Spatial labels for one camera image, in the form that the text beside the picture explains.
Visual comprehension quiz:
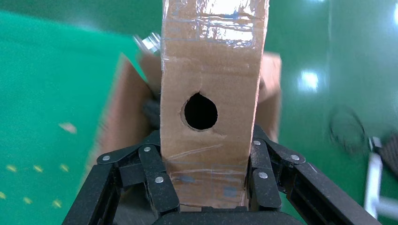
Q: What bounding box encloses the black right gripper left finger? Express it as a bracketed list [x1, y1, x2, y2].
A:
[62, 130, 181, 225]

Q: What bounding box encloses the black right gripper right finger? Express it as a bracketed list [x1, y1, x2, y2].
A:
[246, 125, 382, 225]

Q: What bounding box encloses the cardboard box with round hole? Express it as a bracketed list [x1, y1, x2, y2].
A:
[159, 0, 270, 212]

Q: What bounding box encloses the large open cardboard carton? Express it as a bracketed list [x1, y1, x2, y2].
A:
[81, 51, 283, 190]

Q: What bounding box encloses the white metal stand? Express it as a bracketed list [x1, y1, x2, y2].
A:
[363, 136, 398, 220]

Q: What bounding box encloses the green cloth with yellow marks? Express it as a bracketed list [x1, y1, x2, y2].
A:
[0, 9, 149, 225]

